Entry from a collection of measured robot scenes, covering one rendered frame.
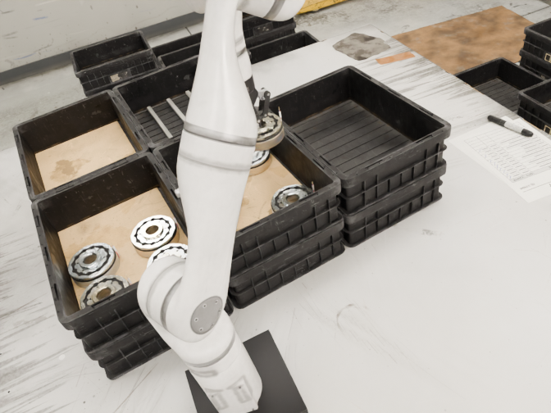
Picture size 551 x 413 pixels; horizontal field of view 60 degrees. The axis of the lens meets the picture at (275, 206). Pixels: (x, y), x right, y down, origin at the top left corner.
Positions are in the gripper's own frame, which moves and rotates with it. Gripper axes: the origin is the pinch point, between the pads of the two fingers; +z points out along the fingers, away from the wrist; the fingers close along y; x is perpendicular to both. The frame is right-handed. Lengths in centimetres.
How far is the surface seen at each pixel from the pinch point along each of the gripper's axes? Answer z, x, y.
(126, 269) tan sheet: 17.1, -3.8, -35.4
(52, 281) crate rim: 7.2, -8.4, -47.7
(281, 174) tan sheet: 16.8, 2.0, 7.1
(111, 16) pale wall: 72, 327, 23
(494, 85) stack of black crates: 71, 56, 148
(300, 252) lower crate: 22.1, -18.5, -0.4
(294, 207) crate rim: 7.0, -19.7, -0.5
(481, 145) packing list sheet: 29, -9, 65
